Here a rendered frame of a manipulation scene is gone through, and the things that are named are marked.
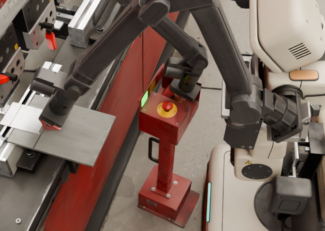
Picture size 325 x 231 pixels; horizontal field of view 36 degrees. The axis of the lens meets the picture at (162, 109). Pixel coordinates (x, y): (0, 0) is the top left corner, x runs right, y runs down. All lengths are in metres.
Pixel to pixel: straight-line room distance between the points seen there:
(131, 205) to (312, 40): 1.44
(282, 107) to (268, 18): 0.23
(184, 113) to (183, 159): 0.83
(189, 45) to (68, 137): 0.49
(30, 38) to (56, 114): 0.21
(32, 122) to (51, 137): 0.08
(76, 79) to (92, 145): 0.27
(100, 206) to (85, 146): 0.99
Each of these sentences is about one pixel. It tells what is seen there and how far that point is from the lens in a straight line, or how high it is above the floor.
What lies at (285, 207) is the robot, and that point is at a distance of 1.75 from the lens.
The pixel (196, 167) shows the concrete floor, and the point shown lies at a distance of 2.55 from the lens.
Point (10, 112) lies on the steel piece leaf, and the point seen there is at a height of 1.00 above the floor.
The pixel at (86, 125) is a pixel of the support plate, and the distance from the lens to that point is 1.46.
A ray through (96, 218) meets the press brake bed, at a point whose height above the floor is 0.05.
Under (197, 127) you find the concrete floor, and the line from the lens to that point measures 2.68.
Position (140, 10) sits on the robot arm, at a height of 1.53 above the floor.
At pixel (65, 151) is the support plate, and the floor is 1.00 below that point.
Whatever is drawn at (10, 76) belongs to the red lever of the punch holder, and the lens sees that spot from 1.26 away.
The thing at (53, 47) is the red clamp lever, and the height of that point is 1.17.
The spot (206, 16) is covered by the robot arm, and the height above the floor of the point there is 1.52.
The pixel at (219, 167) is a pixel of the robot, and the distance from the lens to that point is 2.23.
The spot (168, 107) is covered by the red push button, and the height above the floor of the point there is 0.81.
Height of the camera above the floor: 2.18
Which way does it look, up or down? 53 degrees down
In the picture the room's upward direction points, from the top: 3 degrees clockwise
